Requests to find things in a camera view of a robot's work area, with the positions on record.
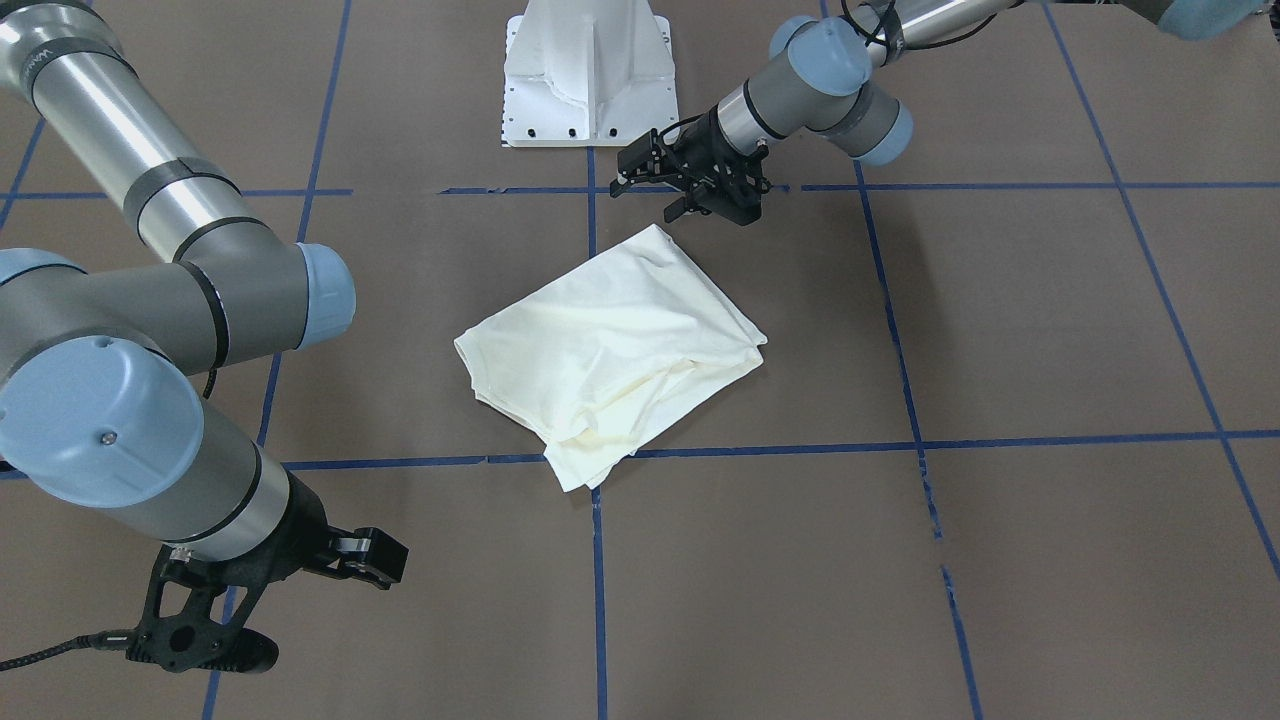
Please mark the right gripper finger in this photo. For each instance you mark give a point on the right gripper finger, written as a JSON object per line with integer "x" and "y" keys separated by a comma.
{"x": 367, "y": 554}

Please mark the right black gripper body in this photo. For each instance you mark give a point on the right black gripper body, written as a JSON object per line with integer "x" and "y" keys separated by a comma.
{"x": 296, "y": 533}

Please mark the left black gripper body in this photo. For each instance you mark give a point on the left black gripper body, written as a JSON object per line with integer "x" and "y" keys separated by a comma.
{"x": 704, "y": 150}

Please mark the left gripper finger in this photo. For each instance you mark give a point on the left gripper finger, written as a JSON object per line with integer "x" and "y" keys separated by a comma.
{"x": 646, "y": 160}
{"x": 693, "y": 202}

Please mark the cream cat print shirt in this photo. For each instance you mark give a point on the cream cat print shirt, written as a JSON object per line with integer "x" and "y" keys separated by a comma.
{"x": 610, "y": 355}

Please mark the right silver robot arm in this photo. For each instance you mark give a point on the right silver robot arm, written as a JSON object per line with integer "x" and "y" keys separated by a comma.
{"x": 97, "y": 406}

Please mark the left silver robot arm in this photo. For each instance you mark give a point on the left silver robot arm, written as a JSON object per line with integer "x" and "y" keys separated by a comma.
{"x": 819, "y": 78}

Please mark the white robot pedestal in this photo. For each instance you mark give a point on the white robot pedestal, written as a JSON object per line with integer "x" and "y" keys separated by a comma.
{"x": 586, "y": 73}

